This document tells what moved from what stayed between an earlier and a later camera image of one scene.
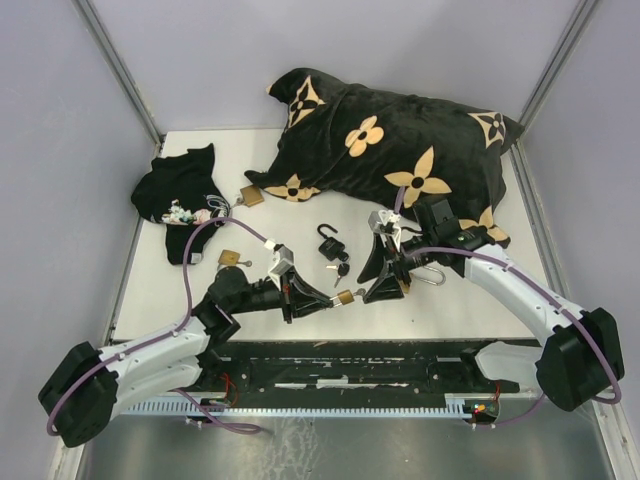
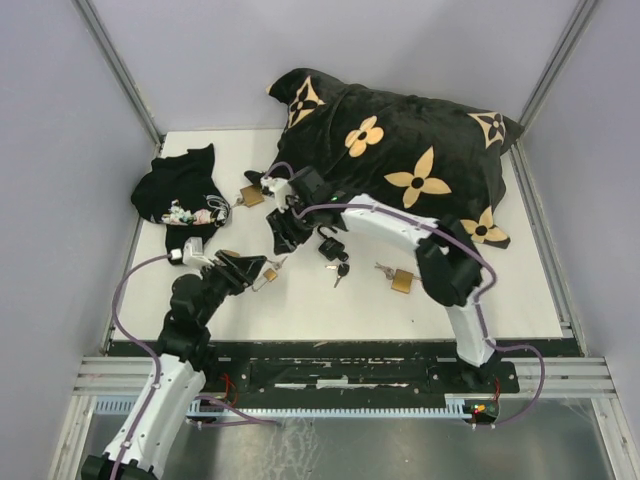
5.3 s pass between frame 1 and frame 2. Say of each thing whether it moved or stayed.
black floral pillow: stayed
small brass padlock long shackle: moved
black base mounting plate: stayed
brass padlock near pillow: stayed
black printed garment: stayed
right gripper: moved
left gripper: moved
